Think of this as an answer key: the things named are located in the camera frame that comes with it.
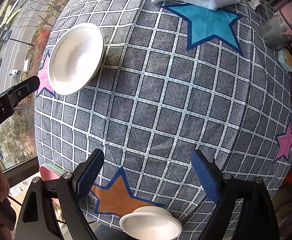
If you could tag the pink square plate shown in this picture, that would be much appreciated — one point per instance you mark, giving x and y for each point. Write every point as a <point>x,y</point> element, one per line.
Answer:
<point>47,174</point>

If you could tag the pink and silver tumbler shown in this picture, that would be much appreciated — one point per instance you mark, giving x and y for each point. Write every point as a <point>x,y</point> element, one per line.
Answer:
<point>278,30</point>

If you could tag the white paper bowl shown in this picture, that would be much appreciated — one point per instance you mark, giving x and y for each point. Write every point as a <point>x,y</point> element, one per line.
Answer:
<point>74,57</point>
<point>149,226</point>

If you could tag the small teal packet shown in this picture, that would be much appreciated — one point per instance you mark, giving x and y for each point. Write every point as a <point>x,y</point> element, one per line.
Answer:
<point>284,60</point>

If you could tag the green square plate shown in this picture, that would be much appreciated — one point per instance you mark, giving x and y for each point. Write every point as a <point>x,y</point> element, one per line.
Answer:
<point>59,169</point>

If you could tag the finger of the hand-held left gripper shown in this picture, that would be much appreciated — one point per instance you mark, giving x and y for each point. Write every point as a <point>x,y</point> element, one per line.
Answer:
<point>23,88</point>

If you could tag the checked tablecloth with stars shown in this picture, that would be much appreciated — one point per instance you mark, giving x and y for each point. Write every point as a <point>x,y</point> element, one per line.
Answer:
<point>161,105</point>

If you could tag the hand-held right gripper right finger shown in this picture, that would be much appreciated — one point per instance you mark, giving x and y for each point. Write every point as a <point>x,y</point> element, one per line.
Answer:
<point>206,177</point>

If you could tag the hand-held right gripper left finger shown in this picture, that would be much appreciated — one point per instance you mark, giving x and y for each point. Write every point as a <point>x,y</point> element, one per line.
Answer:
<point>89,175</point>

